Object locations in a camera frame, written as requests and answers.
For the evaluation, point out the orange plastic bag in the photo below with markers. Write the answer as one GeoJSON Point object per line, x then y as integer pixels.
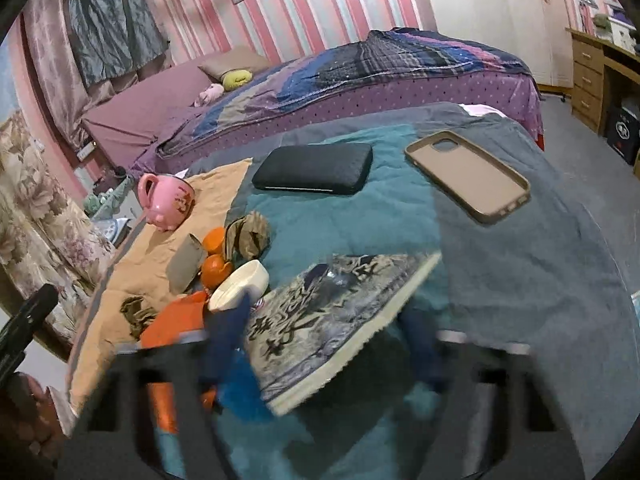
{"type": "Point", "coordinates": [182, 315]}

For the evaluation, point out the upper orange tangerine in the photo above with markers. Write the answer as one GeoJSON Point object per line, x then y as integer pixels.
{"type": "Point", "coordinates": [213, 241]}

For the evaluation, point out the beige phone case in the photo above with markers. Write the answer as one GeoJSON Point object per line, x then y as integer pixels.
{"type": "Point", "coordinates": [487, 188]}

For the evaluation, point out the striped purple blue bedspread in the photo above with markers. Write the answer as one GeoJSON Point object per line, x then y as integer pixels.
{"type": "Point", "coordinates": [389, 70]}

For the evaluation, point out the grey hanging curtain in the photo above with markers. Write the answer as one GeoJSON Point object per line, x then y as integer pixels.
{"type": "Point", "coordinates": [112, 38]}

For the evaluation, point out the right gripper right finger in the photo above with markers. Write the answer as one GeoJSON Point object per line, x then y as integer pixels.
{"type": "Point", "coordinates": [497, 419]}

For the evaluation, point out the floral beige curtain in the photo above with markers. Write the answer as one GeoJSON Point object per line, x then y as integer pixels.
{"type": "Point", "coordinates": [45, 236]}

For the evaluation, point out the pink plush toy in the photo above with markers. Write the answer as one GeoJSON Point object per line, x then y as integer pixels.
{"type": "Point", "coordinates": [211, 94]}

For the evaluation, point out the dark small scrap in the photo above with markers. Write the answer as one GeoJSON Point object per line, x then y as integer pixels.
{"type": "Point", "coordinates": [138, 315]}

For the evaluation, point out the white decorated wardrobe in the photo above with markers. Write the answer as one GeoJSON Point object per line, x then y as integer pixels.
{"type": "Point", "coordinates": [533, 30]}

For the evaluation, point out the wooden desk with drawers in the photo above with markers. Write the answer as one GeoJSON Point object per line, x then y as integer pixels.
{"type": "Point", "coordinates": [605, 94]}

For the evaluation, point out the orange tangerine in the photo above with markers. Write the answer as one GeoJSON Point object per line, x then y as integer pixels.
{"type": "Point", "coordinates": [213, 241]}
{"type": "Point", "coordinates": [214, 271]}

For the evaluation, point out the patterned grey book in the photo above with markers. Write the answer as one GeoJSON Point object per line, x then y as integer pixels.
{"type": "Point", "coordinates": [305, 332]}

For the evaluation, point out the lower orange tangerine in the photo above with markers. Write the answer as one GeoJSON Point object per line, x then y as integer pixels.
{"type": "Point", "coordinates": [214, 271]}

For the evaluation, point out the pink piggy bank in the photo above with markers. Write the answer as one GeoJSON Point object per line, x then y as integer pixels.
{"type": "Point", "coordinates": [166, 201]}

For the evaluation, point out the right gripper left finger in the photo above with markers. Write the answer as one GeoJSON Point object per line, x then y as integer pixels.
{"type": "Point", "coordinates": [114, 436]}

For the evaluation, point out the flat brown cardboard piece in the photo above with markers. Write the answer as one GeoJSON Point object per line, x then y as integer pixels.
{"type": "Point", "coordinates": [185, 264]}

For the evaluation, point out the white round bowl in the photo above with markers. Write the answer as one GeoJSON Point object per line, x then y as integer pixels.
{"type": "Point", "coordinates": [251, 279]}

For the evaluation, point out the black rectangular case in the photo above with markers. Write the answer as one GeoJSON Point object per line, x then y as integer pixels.
{"type": "Point", "coordinates": [340, 169]}

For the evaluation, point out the purple headboard cover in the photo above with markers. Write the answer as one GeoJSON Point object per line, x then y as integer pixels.
{"type": "Point", "coordinates": [125, 126]}

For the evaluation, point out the yellow plush toy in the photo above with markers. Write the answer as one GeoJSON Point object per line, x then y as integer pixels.
{"type": "Point", "coordinates": [236, 79]}

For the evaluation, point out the brown pillow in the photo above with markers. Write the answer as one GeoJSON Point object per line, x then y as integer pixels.
{"type": "Point", "coordinates": [240, 58]}

